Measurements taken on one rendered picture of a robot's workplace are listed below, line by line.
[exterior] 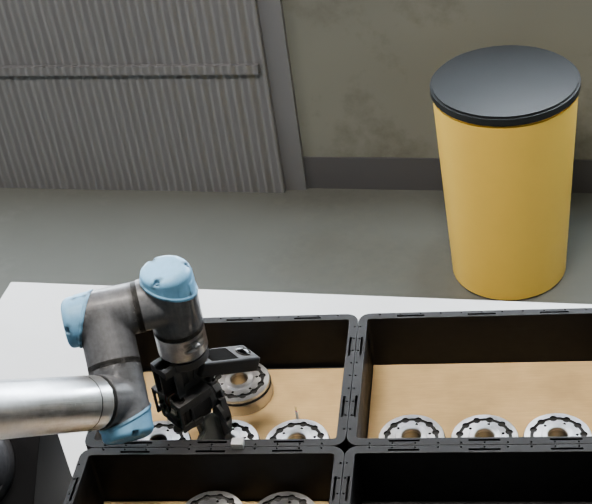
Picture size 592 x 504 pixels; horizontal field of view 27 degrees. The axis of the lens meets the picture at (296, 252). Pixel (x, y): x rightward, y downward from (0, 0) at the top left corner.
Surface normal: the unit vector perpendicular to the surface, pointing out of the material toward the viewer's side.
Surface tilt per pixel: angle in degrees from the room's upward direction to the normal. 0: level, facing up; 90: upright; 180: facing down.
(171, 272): 0
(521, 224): 93
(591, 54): 90
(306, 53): 90
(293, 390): 0
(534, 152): 93
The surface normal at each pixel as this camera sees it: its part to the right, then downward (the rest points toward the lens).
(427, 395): -0.12, -0.80
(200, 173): -0.21, 0.60
